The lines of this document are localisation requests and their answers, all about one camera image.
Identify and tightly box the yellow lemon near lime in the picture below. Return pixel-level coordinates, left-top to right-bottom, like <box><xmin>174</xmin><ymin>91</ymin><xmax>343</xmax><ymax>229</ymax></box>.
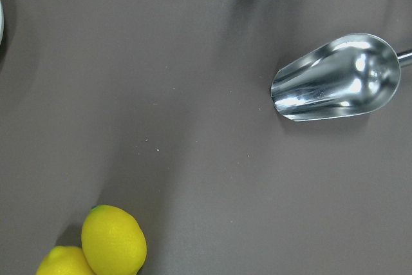
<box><xmin>81</xmin><ymin>205</ymin><xmax>147</xmax><ymax>274</ymax></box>

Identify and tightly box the metal scoop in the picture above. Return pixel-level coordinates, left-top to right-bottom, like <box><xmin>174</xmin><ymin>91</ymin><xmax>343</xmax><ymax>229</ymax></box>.
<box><xmin>270</xmin><ymin>33</ymin><xmax>411</xmax><ymax>122</ymax></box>

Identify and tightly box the yellow lemon outer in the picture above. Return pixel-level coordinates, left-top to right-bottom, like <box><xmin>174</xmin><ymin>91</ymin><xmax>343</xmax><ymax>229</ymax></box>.
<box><xmin>36</xmin><ymin>246</ymin><xmax>94</xmax><ymax>275</ymax></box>

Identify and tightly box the white round plate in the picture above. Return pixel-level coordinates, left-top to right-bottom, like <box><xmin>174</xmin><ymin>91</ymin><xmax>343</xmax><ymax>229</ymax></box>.
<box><xmin>0</xmin><ymin>0</ymin><xmax>5</xmax><ymax>44</ymax></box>

